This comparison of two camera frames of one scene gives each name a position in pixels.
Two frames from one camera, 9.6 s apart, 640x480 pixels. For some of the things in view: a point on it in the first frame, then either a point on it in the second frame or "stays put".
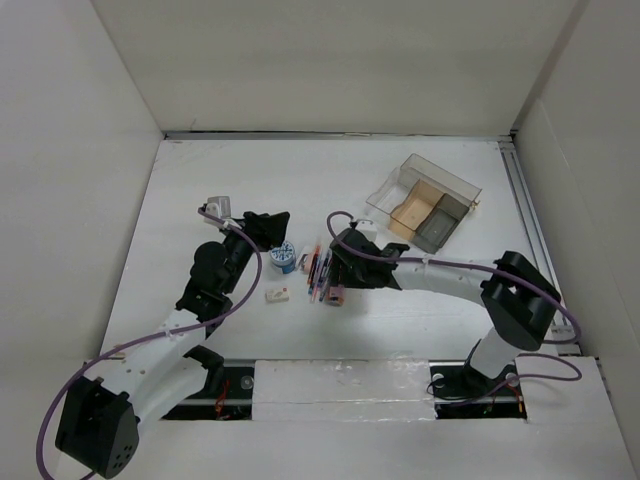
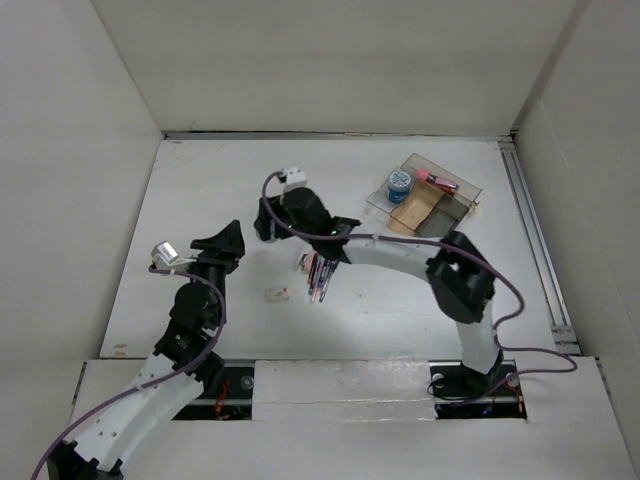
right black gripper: x=346 y=277 -> x=275 y=206
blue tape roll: x=284 y=256 -> x=398 y=186
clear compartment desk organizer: x=425 y=203 stays put
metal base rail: x=457 y=395 stays put
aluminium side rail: x=564 y=327 stays put
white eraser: x=277 y=296 stays put
